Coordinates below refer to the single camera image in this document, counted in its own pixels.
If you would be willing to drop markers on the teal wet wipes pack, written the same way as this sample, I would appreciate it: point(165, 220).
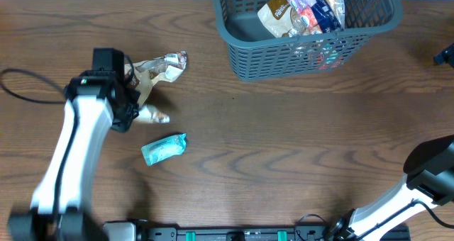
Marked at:
point(165, 148)

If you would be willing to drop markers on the multicolour tissue pack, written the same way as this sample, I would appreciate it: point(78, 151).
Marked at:
point(317, 15)

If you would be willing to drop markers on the dark grey plastic basket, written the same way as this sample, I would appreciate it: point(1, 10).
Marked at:
point(255, 53)

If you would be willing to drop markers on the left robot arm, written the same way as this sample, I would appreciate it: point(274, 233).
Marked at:
point(96, 101)

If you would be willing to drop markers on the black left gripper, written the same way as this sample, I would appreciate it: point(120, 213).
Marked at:
point(125, 120)

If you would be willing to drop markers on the beige snack bag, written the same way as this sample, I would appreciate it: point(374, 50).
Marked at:
point(281, 19)
point(149, 114)
point(148, 73)

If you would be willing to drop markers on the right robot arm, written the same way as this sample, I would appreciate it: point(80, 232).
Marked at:
point(426, 184)

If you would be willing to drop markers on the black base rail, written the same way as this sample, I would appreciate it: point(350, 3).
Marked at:
point(142, 230)

